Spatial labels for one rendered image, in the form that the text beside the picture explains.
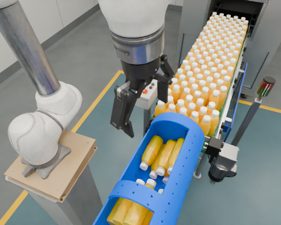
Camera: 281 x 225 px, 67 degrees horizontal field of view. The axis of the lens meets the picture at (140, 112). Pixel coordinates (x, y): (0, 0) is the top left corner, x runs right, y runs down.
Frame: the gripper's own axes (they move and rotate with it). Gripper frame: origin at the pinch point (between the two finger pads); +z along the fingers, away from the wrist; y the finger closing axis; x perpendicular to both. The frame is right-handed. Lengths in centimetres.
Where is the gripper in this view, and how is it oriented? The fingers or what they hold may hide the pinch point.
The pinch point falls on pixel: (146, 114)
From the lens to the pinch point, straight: 55.3
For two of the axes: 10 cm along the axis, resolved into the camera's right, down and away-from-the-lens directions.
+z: 0.8, 5.7, 8.1
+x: 7.5, 5.0, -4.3
